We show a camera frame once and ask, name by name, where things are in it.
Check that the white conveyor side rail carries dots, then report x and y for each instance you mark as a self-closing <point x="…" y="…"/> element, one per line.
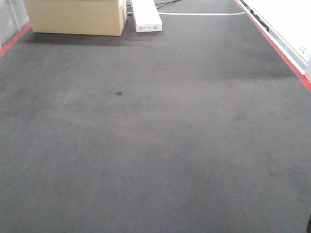
<point x="286" y="24"/>

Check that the cardboard box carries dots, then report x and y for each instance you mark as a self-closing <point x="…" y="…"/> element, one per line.
<point x="88" y="17"/>

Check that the white long box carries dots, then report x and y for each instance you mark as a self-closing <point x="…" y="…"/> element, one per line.
<point x="146" y="16"/>

